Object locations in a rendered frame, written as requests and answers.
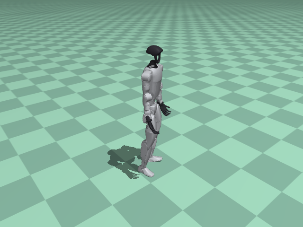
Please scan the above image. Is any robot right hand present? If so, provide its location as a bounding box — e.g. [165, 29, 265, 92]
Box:
[145, 116, 159, 134]

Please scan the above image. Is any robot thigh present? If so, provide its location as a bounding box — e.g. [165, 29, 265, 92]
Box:
[154, 104, 161, 135]
[142, 114, 157, 149]

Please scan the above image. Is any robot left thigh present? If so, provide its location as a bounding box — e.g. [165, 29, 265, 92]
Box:
[154, 104, 161, 135]

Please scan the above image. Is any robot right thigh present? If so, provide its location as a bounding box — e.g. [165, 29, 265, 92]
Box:
[142, 114, 157, 149]

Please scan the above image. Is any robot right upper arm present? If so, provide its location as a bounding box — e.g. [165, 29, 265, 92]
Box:
[141, 70, 152, 101]

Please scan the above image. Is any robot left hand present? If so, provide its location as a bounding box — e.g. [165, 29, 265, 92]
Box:
[157, 102, 171, 116]

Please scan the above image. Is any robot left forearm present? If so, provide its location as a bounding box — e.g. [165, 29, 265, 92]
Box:
[156, 89, 163, 104]

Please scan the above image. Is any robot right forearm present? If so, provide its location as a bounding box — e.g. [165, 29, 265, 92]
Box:
[143, 95, 152, 120]

